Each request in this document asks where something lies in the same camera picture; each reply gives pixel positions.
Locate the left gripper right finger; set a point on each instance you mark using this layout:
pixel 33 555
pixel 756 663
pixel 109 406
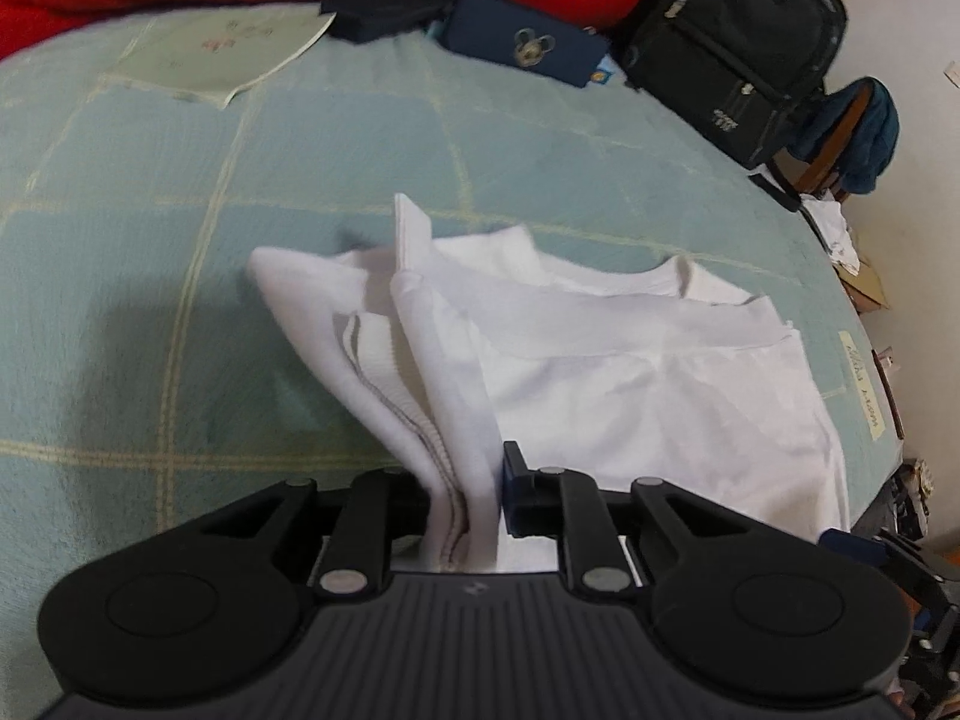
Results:
pixel 589 529

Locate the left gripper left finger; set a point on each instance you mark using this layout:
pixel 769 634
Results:
pixel 338 543

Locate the white printed t-shirt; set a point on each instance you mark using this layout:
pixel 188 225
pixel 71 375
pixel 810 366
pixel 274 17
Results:
pixel 447 348

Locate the green plaid bed sheet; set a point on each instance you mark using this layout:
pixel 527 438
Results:
pixel 143 381

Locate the wooden chair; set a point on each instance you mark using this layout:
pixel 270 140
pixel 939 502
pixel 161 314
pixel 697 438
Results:
pixel 821 175

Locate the blue small box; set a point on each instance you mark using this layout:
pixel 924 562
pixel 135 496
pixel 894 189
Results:
pixel 607 73

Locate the navy mickey pouch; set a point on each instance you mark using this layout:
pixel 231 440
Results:
pixel 507 34

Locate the light green paper sheet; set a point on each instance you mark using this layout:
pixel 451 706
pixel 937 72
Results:
pixel 223 52

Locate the black backpack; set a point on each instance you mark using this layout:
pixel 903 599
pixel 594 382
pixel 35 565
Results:
pixel 738 71

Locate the dark folded umbrella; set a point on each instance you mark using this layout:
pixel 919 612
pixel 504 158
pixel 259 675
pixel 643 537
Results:
pixel 365 21

